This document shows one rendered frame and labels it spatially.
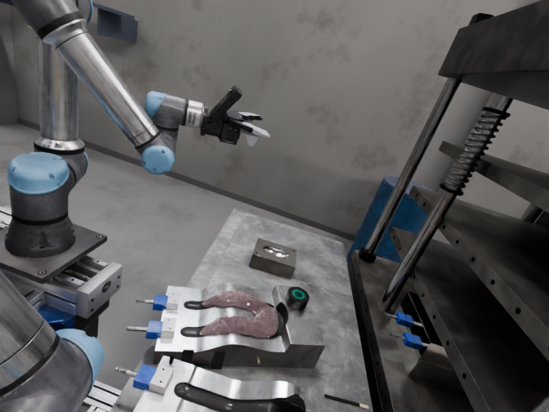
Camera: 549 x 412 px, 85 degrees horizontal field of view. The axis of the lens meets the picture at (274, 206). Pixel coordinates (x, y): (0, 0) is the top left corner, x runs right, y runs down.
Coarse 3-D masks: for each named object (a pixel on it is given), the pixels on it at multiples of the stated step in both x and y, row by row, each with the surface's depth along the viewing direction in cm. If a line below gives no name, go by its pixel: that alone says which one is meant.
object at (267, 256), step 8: (264, 240) 147; (256, 248) 139; (264, 248) 142; (272, 248) 144; (280, 248) 145; (288, 248) 147; (256, 256) 134; (264, 256) 135; (272, 256) 137; (280, 256) 143; (288, 256) 141; (296, 256) 142; (256, 264) 136; (264, 264) 135; (272, 264) 135; (280, 264) 134; (288, 264) 135; (272, 272) 137; (280, 272) 136; (288, 272) 135
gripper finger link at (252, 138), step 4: (248, 124) 88; (240, 128) 90; (256, 128) 88; (260, 128) 89; (240, 132) 90; (244, 132) 90; (248, 132) 89; (252, 132) 88; (256, 132) 88; (260, 132) 88; (264, 132) 88; (248, 136) 90; (252, 136) 89; (256, 136) 89; (264, 136) 88; (268, 136) 88; (248, 140) 90; (252, 140) 90; (256, 140) 89; (248, 144) 91; (252, 144) 90
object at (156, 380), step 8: (120, 368) 72; (144, 368) 72; (152, 368) 73; (160, 368) 72; (168, 368) 73; (136, 376) 70; (144, 376) 71; (152, 376) 71; (160, 376) 70; (168, 376) 71; (136, 384) 70; (144, 384) 70; (152, 384) 69; (160, 384) 69; (168, 384) 73; (160, 392) 69
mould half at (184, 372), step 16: (176, 368) 76; (192, 368) 77; (192, 384) 74; (208, 384) 75; (224, 384) 77; (240, 384) 77; (256, 384) 77; (272, 384) 76; (288, 384) 76; (144, 400) 68; (160, 400) 68; (176, 400) 69; (304, 400) 74
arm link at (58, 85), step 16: (80, 0) 67; (48, 48) 70; (48, 64) 72; (64, 64) 73; (48, 80) 73; (64, 80) 74; (48, 96) 75; (64, 96) 76; (48, 112) 76; (64, 112) 77; (48, 128) 78; (64, 128) 79; (48, 144) 79; (64, 144) 80; (80, 144) 84; (80, 160) 85; (80, 176) 87
